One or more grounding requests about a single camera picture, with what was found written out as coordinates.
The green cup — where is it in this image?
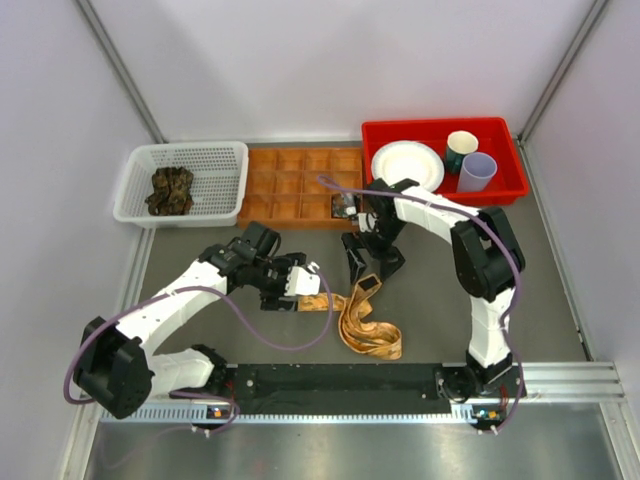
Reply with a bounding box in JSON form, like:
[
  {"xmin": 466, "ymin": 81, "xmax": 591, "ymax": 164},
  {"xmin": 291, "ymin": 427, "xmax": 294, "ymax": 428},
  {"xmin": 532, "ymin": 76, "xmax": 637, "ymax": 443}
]
[{"xmin": 444, "ymin": 130, "xmax": 479, "ymax": 174}]

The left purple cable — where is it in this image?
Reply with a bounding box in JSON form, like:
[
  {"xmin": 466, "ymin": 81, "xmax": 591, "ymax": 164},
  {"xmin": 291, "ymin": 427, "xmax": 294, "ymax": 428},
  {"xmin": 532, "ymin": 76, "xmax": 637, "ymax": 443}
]
[{"xmin": 62, "ymin": 269, "xmax": 335, "ymax": 439}]

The lavender plastic cup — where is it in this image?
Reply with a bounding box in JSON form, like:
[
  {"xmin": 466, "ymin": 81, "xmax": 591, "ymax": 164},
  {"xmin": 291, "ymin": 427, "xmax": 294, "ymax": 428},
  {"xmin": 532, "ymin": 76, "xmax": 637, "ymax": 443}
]
[{"xmin": 457, "ymin": 152, "xmax": 498, "ymax": 193}]

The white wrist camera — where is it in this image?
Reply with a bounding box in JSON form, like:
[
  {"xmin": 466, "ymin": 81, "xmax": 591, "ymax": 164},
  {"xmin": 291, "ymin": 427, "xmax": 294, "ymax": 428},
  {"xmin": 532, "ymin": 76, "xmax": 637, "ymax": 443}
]
[
  {"xmin": 349, "ymin": 212, "xmax": 378, "ymax": 233},
  {"xmin": 284, "ymin": 262, "xmax": 321, "ymax": 297}
]

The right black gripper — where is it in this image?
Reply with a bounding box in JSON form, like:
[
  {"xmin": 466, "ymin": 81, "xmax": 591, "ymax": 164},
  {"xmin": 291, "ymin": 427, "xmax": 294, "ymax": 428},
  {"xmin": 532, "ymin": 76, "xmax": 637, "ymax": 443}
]
[{"xmin": 341, "ymin": 219, "xmax": 407, "ymax": 286}]

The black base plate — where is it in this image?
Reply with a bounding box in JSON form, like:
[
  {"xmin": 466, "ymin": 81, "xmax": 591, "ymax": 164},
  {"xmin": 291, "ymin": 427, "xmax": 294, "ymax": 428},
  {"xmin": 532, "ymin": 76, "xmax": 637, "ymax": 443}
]
[{"xmin": 219, "ymin": 361, "xmax": 506, "ymax": 415}]

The red plastic bin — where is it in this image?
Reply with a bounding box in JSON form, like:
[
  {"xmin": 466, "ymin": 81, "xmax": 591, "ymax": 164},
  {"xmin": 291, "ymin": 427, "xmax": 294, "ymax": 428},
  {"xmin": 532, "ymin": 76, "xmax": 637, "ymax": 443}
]
[{"xmin": 361, "ymin": 117, "xmax": 529, "ymax": 207}]

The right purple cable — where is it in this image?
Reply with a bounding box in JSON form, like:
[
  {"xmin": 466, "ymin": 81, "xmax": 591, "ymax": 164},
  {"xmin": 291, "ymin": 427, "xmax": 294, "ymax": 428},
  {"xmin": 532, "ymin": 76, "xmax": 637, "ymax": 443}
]
[{"xmin": 317, "ymin": 174, "xmax": 524, "ymax": 434}]

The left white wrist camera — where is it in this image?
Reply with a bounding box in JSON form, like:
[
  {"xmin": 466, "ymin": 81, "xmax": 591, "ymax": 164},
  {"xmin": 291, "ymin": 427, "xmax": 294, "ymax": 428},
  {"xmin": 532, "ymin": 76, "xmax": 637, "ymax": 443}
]
[{"xmin": 284, "ymin": 262, "xmax": 321, "ymax": 297}]

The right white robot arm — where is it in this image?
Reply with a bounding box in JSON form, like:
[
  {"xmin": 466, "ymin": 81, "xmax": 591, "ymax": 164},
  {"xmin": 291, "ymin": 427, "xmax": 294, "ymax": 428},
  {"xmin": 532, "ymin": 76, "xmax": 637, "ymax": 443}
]
[{"xmin": 342, "ymin": 179, "xmax": 525, "ymax": 396}]

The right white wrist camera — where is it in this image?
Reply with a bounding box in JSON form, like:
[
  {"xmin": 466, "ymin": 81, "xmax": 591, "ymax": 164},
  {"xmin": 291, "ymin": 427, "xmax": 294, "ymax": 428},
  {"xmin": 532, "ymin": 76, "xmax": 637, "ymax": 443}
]
[{"xmin": 349, "ymin": 212, "xmax": 378, "ymax": 233}]

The purple cable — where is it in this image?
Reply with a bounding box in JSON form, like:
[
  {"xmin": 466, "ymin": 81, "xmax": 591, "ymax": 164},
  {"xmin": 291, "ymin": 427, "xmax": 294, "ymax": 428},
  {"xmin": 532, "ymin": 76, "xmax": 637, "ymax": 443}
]
[
  {"xmin": 62, "ymin": 269, "xmax": 335, "ymax": 439},
  {"xmin": 317, "ymin": 174, "xmax": 524, "ymax": 434}
]

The slotted cable duct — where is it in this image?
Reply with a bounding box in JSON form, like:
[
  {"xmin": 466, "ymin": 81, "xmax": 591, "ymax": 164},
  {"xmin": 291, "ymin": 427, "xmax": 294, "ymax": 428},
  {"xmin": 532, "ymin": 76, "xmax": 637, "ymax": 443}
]
[{"xmin": 122, "ymin": 402, "xmax": 501, "ymax": 425}]

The orange compartment tray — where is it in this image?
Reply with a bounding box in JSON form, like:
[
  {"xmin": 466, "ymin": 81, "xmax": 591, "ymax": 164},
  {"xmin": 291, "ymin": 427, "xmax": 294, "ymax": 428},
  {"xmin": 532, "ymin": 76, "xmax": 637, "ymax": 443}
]
[{"xmin": 237, "ymin": 147, "xmax": 364, "ymax": 230}]

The dark camouflage tie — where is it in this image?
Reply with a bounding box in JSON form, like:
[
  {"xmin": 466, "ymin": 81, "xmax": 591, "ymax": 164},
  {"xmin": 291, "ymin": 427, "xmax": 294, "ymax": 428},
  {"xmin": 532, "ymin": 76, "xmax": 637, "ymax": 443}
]
[{"xmin": 145, "ymin": 167, "xmax": 194, "ymax": 216}]

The rolled dark patterned tie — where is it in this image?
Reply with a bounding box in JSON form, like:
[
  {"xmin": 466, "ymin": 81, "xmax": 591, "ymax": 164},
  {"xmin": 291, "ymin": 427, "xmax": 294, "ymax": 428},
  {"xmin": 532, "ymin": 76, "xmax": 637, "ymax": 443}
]
[{"xmin": 331, "ymin": 193, "xmax": 359, "ymax": 219}]

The white paper plate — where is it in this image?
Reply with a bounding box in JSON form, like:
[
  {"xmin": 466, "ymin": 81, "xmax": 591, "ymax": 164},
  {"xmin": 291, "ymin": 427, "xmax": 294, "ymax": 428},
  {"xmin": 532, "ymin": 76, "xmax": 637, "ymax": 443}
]
[{"xmin": 371, "ymin": 140, "xmax": 445, "ymax": 192}]

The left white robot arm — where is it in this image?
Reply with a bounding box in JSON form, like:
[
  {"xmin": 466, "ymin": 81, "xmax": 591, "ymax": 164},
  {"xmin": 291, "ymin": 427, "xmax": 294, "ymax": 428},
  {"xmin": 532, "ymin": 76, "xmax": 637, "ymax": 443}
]
[{"xmin": 69, "ymin": 222, "xmax": 321, "ymax": 419}]

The orange patterned tie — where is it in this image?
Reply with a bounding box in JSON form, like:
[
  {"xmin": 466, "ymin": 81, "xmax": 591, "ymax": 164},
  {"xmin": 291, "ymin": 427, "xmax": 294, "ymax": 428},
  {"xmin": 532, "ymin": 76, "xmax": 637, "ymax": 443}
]
[{"xmin": 297, "ymin": 273, "xmax": 403, "ymax": 360}]

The white perforated plastic basket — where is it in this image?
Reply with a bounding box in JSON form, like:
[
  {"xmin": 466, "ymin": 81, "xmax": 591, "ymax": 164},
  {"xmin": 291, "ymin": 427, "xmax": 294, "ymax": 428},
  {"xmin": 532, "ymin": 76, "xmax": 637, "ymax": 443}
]
[{"xmin": 113, "ymin": 141, "xmax": 249, "ymax": 228}]

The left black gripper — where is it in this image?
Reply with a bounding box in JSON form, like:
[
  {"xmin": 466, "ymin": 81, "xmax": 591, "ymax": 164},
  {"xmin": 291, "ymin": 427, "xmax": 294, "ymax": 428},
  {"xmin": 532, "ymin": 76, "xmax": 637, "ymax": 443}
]
[{"xmin": 250, "ymin": 254, "xmax": 306, "ymax": 311}]

